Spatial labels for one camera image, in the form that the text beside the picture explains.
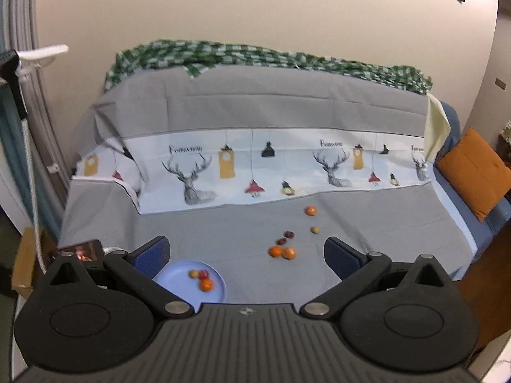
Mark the light blue plate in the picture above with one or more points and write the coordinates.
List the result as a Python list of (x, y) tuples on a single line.
[(179, 287)]

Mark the blue sofa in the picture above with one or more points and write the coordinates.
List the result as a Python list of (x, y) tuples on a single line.
[(453, 117)]

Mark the small red fruit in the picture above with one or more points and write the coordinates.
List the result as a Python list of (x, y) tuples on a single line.
[(204, 274)]

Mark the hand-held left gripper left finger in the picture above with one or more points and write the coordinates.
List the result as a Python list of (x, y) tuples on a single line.
[(153, 256)]

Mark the white plastic hanger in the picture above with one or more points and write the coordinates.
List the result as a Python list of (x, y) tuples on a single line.
[(44, 52)]

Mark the wall switch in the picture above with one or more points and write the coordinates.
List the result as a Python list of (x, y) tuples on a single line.
[(500, 83)]

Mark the grey deer-print sheet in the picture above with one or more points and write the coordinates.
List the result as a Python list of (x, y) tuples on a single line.
[(239, 99)]

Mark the teal curtain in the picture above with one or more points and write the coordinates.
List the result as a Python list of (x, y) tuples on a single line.
[(12, 147)]

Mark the black pole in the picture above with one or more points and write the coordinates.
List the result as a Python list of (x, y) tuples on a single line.
[(16, 83)]

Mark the orange pillow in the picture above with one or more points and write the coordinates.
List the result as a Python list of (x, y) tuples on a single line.
[(473, 171)]

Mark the small yellow fruit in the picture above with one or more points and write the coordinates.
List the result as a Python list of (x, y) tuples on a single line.
[(194, 274)]

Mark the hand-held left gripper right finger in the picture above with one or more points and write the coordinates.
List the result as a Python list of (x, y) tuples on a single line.
[(339, 257)]

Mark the green checked cloth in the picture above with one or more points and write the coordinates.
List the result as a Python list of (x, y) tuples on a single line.
[(239, 52)]

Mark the cardboard box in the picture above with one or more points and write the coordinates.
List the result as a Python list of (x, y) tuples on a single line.
[(24, 263)]

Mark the small orange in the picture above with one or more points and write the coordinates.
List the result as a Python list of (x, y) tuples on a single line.
[(290, 253), (310, 210), (206, 285), (275, 251)]

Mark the cream cloth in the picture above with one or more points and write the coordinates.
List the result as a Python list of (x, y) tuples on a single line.
[(437, 127)]

